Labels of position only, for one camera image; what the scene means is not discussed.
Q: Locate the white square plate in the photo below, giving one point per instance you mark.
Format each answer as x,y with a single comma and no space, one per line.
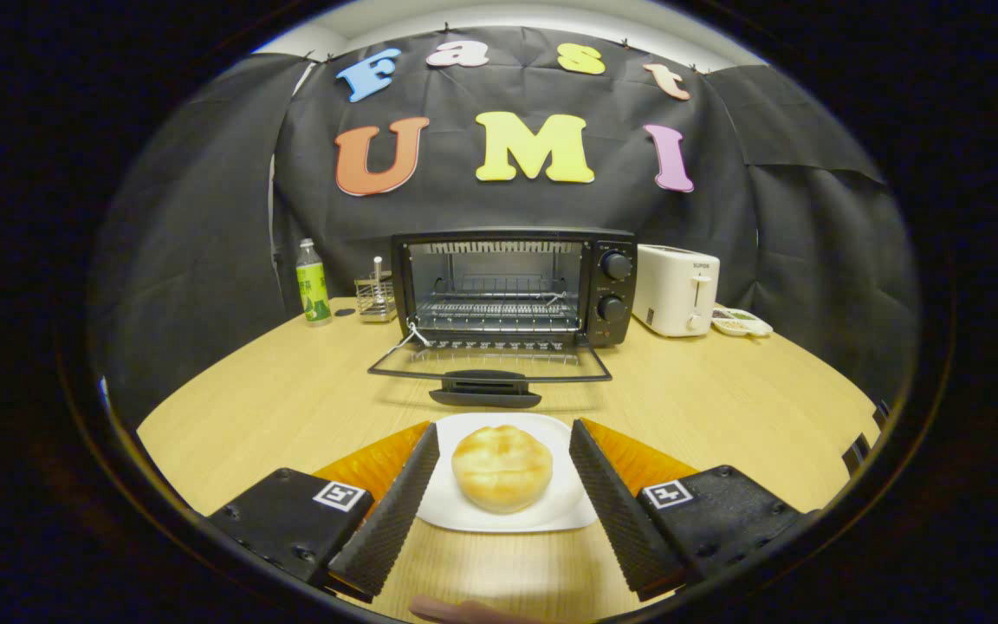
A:
508,523

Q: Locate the green label drink bottle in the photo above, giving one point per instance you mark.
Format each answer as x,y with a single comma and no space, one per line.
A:
314,290

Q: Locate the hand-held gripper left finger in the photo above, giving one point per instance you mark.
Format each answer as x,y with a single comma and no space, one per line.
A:
395,520

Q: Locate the round golden bread bun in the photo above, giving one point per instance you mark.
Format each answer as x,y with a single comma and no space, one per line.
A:
502,468

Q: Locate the white pop-up toaster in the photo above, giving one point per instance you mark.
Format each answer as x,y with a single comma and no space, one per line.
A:
668,295

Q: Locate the white divided snack dish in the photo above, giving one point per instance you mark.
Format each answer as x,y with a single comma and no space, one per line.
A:
737,325

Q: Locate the black toaster oven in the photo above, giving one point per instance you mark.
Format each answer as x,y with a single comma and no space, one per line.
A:
596,334

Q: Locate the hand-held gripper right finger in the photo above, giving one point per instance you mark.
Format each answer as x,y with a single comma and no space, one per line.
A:
629,520

